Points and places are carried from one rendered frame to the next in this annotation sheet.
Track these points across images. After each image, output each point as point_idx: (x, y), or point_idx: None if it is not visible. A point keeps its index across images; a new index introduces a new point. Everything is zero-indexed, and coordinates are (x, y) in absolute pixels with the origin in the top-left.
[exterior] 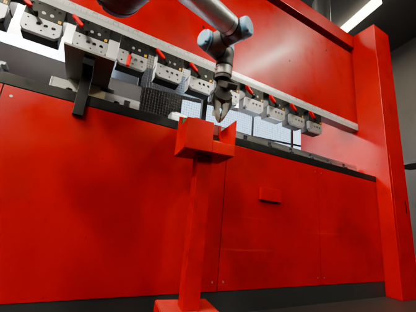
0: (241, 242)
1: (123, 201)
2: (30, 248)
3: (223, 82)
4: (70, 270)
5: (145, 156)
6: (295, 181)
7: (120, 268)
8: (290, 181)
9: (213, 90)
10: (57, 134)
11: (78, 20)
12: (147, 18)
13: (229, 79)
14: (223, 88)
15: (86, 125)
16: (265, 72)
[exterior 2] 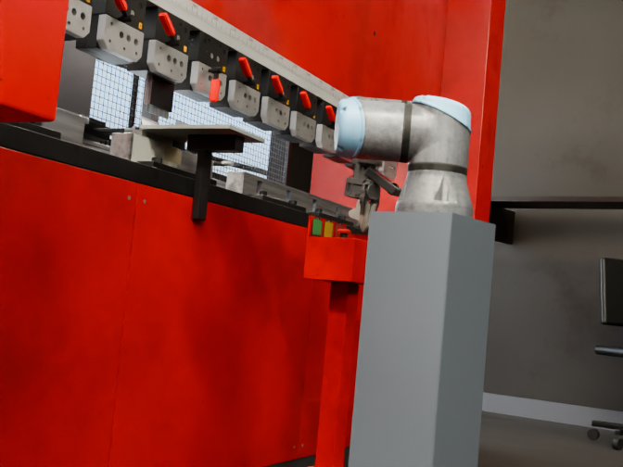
0: (320, 387)
1: (230, 344)
2: (165, 422)
3: (383, 180)
4: (193, 446)
5: (248, 271)
6: None
7: (227, 437)
8: None
9: (361, 182)
10: (180, 253)
11: (171, 25)
12: None
13: (379, 166)
14: (375, 183)
15: (202, 233)
16: (346, 66)
